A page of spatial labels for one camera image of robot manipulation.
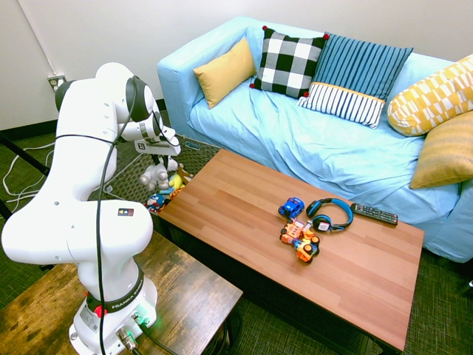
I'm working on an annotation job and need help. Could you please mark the black remote control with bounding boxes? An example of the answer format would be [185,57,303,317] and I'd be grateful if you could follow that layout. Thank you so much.
[350,202,401,227]

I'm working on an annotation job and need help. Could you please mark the blue striped pillow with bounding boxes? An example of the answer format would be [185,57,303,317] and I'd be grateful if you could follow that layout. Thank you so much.
[296,33,415,130]

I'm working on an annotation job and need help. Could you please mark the red and blue hero plush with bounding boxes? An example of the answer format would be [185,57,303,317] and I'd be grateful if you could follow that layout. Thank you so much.
[146,192,166,214]

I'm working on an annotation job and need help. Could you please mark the orange flame pattern plush toy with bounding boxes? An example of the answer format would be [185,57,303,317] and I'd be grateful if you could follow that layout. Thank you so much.
[166,186,187,206]

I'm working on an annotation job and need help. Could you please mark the light blue sofa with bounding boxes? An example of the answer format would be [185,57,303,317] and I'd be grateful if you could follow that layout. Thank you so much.
[157,15,473,264]

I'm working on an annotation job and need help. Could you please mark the orange toy construction truck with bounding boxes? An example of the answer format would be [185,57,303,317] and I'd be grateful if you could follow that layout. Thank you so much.
[291,232,321,264]

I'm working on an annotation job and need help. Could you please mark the black tripod leg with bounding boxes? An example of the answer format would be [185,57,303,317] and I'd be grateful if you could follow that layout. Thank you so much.
[0,133,51,177]

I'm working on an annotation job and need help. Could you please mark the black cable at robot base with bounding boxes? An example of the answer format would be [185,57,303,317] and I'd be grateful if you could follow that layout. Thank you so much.
[133,314,180,355]

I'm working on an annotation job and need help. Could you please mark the white unicorn stuffed toy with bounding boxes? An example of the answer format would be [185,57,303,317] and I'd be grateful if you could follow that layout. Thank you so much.
[139,154,179,192]

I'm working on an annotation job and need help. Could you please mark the white wall conduit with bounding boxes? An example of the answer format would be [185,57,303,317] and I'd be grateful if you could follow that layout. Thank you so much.
[16,0,57,78]

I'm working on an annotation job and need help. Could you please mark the wall power outlet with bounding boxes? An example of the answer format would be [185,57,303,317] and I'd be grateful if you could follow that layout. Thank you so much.
[47,75,68,93]

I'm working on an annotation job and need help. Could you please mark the orange toy fire truck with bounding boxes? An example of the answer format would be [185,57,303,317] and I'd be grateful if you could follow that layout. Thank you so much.
[279,217,308,246]

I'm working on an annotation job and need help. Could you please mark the plain yellow pillow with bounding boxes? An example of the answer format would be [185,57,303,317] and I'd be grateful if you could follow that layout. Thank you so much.
[192,36,258,110]

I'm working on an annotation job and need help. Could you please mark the yellow woven cushion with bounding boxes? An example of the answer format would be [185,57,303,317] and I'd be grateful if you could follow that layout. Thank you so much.
[409,110,473,191]

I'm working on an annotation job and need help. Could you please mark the black and white checkered pillow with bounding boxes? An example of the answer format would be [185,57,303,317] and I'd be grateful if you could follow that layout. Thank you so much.
[248,24,331,100]

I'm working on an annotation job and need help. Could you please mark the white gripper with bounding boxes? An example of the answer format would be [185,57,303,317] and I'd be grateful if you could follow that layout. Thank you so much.
[135,138,183,168]

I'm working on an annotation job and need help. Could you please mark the white floor cable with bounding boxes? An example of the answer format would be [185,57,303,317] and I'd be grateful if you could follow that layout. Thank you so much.
[1,142,57,205]

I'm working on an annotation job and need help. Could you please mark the grey woven basket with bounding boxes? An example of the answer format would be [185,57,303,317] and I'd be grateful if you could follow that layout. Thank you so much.
[98,133,223,216]

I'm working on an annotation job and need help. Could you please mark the blue toy car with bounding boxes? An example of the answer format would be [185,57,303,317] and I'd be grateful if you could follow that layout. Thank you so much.
[277,196,306,220]

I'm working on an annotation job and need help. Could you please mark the blue and black headphones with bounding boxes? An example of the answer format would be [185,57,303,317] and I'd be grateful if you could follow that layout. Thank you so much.
[305,197,354,235]

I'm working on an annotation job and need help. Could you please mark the yellow and white patterned bolster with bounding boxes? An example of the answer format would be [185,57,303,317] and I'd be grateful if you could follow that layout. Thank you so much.
[387,54,473,138]

